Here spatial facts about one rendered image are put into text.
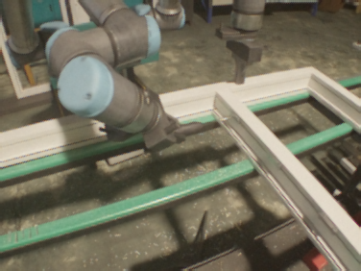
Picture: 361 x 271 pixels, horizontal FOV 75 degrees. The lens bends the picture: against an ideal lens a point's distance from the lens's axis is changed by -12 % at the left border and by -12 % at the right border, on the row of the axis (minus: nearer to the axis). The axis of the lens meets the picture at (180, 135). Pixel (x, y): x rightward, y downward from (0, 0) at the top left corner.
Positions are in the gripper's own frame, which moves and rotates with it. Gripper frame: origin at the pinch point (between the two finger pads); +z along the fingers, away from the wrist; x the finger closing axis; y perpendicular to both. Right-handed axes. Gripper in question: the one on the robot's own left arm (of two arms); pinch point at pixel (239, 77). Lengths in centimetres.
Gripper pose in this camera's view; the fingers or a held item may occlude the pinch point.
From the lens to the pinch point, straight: 88.8
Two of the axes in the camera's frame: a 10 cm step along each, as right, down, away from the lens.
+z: 0.0, 7.6, 6.5
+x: -3.7, -6.0, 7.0
